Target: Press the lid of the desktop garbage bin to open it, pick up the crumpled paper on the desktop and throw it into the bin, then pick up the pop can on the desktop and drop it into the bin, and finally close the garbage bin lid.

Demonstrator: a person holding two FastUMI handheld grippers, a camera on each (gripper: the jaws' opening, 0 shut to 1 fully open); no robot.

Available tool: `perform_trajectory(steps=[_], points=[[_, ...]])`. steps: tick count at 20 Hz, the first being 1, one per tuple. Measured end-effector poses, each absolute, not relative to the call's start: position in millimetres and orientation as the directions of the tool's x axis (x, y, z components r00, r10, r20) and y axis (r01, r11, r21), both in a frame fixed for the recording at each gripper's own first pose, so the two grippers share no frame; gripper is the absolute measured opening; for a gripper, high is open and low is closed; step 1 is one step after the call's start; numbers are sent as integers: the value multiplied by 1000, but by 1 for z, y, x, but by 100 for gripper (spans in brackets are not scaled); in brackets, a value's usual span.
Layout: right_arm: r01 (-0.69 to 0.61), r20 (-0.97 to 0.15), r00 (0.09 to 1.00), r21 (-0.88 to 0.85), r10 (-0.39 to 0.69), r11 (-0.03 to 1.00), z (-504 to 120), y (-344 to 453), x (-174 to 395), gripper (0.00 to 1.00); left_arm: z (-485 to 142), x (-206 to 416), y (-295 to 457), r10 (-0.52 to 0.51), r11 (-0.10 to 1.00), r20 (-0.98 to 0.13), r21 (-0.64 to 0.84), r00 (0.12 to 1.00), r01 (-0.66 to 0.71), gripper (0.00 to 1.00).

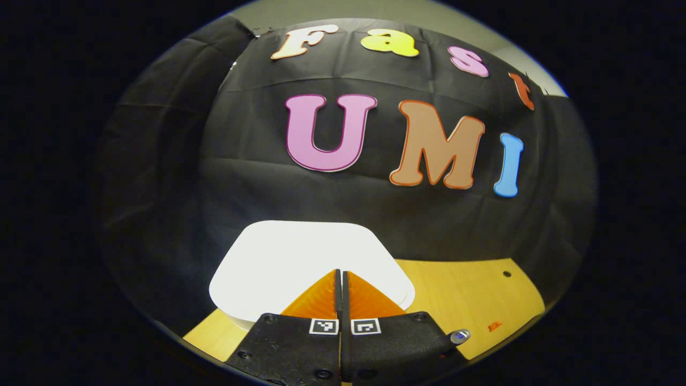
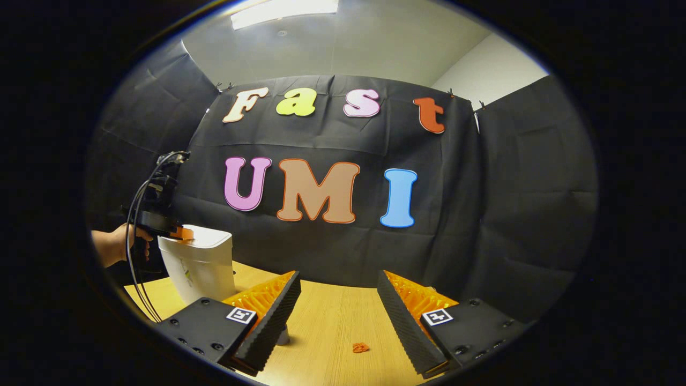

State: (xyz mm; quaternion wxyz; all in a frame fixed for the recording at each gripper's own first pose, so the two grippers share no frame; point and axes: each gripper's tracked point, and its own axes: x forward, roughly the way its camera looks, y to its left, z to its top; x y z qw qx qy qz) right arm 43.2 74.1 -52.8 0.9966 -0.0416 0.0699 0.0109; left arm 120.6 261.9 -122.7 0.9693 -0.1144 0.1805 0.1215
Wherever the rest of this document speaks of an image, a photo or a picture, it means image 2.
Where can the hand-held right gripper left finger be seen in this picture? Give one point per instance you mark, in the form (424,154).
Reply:
(276,321)

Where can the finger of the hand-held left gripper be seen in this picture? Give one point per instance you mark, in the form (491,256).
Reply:
(183,233)

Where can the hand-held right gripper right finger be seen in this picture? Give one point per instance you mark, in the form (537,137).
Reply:
(404,327)

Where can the white desktop garbage bin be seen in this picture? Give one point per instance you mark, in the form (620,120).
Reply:
(201,265)

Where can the orange paper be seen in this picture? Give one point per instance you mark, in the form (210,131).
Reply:
(360,348)

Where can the wooden desktop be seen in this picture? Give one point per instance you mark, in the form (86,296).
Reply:
(337,316)

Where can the black backdrop cloth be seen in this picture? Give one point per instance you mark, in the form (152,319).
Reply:
(482,214)

